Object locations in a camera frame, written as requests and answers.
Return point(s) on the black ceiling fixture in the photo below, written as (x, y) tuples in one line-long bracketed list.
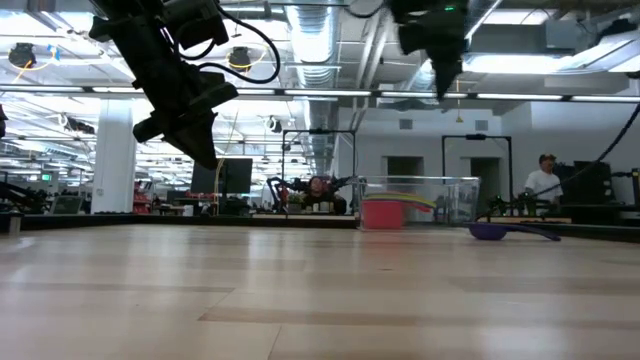
[(240, 57), (21, 55)]

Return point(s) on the seated person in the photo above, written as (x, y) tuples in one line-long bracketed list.
[(317, 187)]

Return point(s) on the small background potted plant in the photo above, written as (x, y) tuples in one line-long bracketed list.
[(295, 201)]

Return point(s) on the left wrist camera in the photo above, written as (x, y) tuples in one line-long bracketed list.
[(197, 22)]

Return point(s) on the long ceiling light beam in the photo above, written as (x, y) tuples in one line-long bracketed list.
[(325, 92)]

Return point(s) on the white column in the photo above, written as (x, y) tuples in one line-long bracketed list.
[(114, 170)]

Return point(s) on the black background monitor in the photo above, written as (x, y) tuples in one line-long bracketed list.
[(230, 177)]

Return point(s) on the green measuring cup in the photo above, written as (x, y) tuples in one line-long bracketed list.
[(424, 203)]

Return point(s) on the dark indigo measuring cup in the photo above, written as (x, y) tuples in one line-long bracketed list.
[(487, 231)]

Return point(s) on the red measuring cup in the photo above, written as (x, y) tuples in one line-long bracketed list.
[(382, 217)]

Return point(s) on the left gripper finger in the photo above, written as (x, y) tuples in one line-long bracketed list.
[(189, 145), (208, 140)]

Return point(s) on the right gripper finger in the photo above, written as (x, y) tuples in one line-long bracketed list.
[(445, 75)]

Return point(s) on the yellow hanging pendant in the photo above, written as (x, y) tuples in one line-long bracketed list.
[(458, 115)]

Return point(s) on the clear plastic bin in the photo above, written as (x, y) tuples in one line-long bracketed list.
[(450, 197)]

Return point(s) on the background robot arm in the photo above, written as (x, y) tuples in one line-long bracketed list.
[(22, 197), (500, 205)]

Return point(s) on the black gantry frame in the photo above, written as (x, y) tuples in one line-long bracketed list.
[(475, 136), (320, 131)]

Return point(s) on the standing person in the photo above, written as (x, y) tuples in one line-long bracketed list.
[(542, 182)]

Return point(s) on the black cabinet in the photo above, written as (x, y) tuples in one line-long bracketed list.
[(590, 180)]

